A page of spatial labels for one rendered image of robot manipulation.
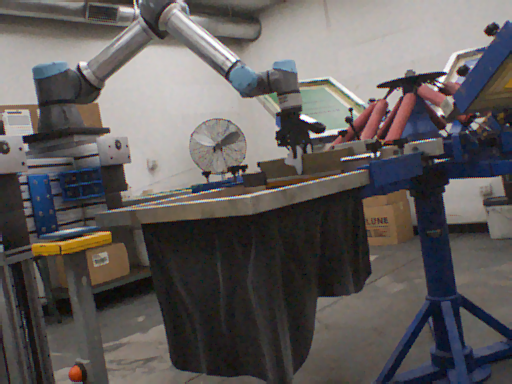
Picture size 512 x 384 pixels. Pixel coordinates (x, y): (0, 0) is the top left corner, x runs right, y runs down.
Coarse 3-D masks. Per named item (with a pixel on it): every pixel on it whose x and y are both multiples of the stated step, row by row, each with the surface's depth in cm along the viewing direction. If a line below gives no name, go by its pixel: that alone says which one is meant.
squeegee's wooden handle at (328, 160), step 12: (312, 156) 170; (324, 156) 167; (336, 156) 164; (348, 156) 161; (264, 168) 184; (276, 168) 180; (288, 168) 177; (312, 168) 171; (324, 168) 168; (336, 168) 165
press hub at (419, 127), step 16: (400, 80) 226; (416, 80) 232; (416, 96) 233; (416, 112) 233; (416, 128) 231; (432, 128) 231; (432, 160) 234; (416, 176) 221; (432, 176) 219; (416, 192) 234; (432, 192) 231; (416, 208) 238; (432, 208) 233; (432, 224) 234; (432, 240) 234; (448, 240) 236; (432, 256) 235; (448, 256) 235; (432, 272) 236; (448, 272) 235; (432, 288) 238; (448, 288) 235; (432, 320) 242; (432, 352) 241; (448, 352) 237; (464, 352) 235; (448, 368) 235; (480, 368) 240
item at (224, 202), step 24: (216, 192) 179; (240, 192) 187; (264, 192) 116; (288, 192) 120; (312, 192) 127; (336, 192) 134; (96, 216) 148; (120, 216) 141; (144, 216) 134; (168, 216) 128; (192, 216) 123; (216, 216) 118
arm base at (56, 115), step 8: (40, 104) 175; (48, 104) 174; (56, 104) 174; (64, 104) 175; (72, 104) 178; (40, 112) 176; (48, 112) 174; (56, 112) 174; (64, 112) 175; (72, 112) 176; (40, 120) 175; (48, 120) 173; (56, 120) 173; (64, 120) 175; (72, 120) 175; (80, 120) 178; (40, 128) 174; (48, 128) 173; (56, 128) 173
